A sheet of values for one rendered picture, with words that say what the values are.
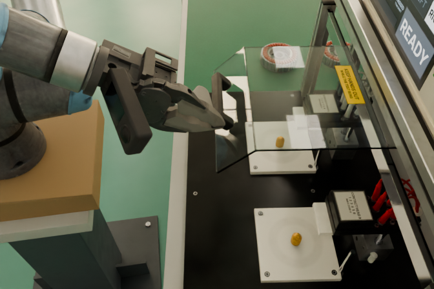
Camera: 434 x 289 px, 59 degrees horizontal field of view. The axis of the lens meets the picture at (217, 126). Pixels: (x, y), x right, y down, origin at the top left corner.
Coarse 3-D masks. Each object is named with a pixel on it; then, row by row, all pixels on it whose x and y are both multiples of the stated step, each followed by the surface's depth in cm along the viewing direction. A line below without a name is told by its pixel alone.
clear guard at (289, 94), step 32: (224, 64) 73; (256, 64) 67; (288, 64) 67; (320, 64) 67; (352, 64) 67; (224, 96) 67; (256, 96) 62; (288, 96) 62; (320, 96) 62; (256, 128) 57; (288, 128) 57; (320, 128) 57; (352, 128) 57; (384, 128) 57; (224, 160) 59
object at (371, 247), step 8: (360, 240) 73; (368, 240) 71; (384, 240) 71; (360, 248) 73; (368, 248) 70; (376, 248) 70; (384, 248) 70; (392, 248) 70; (360, 256) 73; (368, 256) 72; (384, 256) 72
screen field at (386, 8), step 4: (380, 0) 64; (384, 0) 63; (380, 4) 65; (384, 4) 63; (384, 8) 63; (388, 8) 62; (384, 12) 63; (388, 12) 62; (392, 12) 60; (388, 16) 62; (392, 16) 61; (392, 20) 61; (396, 20) 59; (392, 24) 61
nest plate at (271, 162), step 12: (252, 156) 89; (264, 156) 89; (276, 156) 89; (288, 156) 89; (300, 156) 89; (312, 156) 89; (252, 168) 87; (264, 168) 87; (276, 168) 87; (288, 168) 87; (300, 168) 87; (312, 168) 87
